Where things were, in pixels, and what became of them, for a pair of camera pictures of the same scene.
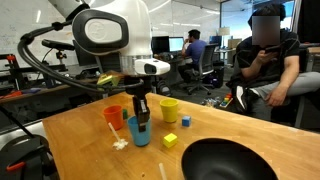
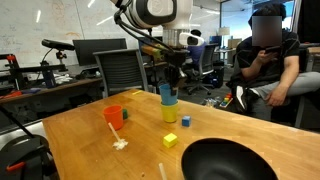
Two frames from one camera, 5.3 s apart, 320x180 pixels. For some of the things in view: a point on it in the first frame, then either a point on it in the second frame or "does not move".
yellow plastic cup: (169, 108) does not move
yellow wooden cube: (170, 140) does not move
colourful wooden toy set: (217, 102) does not move
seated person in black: (266, 65) does not move
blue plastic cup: (141, 139) -> (166, 95)
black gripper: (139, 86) -> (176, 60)
